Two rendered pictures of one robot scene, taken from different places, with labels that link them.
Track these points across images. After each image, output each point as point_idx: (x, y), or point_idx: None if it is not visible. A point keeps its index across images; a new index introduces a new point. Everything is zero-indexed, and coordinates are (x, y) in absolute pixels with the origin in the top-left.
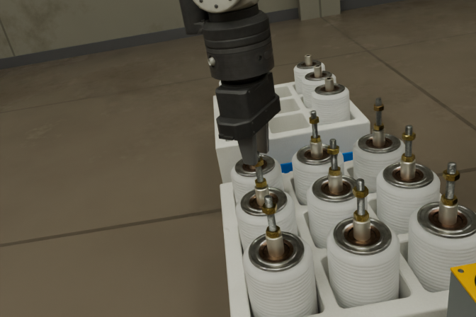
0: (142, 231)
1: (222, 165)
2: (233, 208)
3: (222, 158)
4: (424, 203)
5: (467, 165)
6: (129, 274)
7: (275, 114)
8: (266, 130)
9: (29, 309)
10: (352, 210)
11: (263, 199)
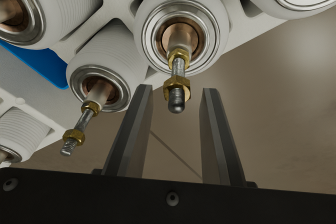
0: (152, 123)
1: (79, 115)
2: (149, 80)
3: (74, 120)
4: None
5: None
6: (188, 110)
7: (71, 180)
8: (135, 135)
9: None
10: None
11: (190, 41)
